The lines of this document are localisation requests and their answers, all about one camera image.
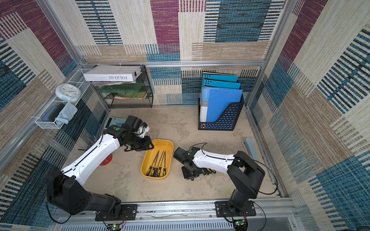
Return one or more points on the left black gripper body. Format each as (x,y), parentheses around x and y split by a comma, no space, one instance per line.
(139,143)

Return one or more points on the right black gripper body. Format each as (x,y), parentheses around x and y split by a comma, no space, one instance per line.
(192,172)

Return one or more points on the file tool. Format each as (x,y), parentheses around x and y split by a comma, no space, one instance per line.
(159,167)
(154,171)
(163,164)
(152,166)

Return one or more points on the yellow storage tray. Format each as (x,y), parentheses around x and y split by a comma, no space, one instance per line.
(159,145)

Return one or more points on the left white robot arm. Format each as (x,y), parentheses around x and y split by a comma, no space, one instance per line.
(65,188)

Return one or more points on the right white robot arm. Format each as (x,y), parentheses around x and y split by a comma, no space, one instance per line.
(244,172)

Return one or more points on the pile of file tools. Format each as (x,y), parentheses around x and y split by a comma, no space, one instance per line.
(207,171)

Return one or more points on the black perforated file holder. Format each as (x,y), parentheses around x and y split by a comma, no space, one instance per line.
(227,120)

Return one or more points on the white folio box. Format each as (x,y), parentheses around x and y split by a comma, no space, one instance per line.
(113,73)

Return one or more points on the teal calculator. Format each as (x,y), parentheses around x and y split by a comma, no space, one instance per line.
(117,121)

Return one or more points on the red pen cup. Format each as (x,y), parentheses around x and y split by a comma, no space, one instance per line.
(107,160)

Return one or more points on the green book on shelf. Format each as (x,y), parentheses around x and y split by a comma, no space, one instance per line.
(122,88)

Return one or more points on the light blue cloth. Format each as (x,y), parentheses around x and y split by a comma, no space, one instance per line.
(66,114)

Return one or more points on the blue front folder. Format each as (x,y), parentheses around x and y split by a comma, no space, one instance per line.
(213,102)

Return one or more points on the white round clock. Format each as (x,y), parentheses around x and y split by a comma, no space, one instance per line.
(67,92)

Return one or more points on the dark phone in basket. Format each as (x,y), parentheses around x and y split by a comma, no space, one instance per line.
(52,113)

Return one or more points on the teal middle folder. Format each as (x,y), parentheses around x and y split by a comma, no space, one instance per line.
(221,84)

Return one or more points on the teal folder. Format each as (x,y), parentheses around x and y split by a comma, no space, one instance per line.
(221,84)
(219,77)

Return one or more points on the teal rear folder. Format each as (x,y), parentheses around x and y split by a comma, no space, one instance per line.
(219,77)

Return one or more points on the black wire shelf rack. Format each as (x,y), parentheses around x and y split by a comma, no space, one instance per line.
(142,99)

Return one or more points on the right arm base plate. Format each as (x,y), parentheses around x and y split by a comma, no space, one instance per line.
(225,209)

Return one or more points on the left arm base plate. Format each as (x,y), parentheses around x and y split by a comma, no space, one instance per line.
(125,212)

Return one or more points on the white wire wall basket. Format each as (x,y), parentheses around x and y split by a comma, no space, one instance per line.
(77,79)

